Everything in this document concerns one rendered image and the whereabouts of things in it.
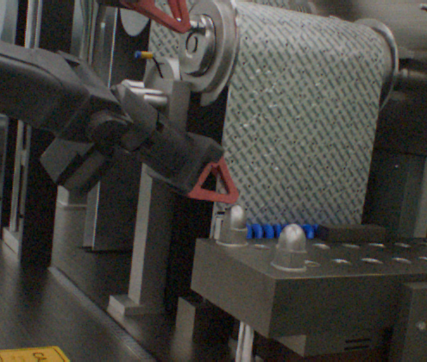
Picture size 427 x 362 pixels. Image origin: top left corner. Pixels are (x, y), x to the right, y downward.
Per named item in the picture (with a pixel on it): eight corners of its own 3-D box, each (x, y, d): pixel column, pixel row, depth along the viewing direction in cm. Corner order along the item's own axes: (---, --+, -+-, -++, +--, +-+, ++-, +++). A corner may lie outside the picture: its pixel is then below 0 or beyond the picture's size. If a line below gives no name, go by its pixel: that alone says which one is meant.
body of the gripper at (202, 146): (193, 196, 78) (143, 161, 74) (153, 179, 87) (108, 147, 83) (224, 147, 79) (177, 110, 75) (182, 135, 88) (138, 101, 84)
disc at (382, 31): (318, 115, 108) (334, 17, 106) (321, 115, 109) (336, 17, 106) (385, 128, 96) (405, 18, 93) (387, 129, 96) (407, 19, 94)
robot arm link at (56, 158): (106, 115, 67) (63, 58, 71) (31, 197, 70) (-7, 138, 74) (170, 140, 78) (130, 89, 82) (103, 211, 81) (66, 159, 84)
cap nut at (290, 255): (263, 263, 73) (269, 220, 72) (291, 262, 75) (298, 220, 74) (284, 272, 70) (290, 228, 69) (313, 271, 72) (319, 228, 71)
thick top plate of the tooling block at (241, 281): (190, 288, 82) (196, 237, 81) (434, 277, 102) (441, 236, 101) (266, 338, 68) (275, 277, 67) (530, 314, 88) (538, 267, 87)
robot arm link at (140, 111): (120, 91, 73) (114, 70, 78) (78, 139, 75) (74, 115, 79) (169, 128, 77) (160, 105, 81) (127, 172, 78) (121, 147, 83)
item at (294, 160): (209, 239, 87) (229, 87, 84) (355, 238, 99) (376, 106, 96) (211, 240, 86) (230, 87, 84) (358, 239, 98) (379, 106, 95)
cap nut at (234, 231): (210, 240, 80) (215, 201, 80) (237, 240, 82) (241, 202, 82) (226, 248, 77) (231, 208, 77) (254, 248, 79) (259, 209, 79)
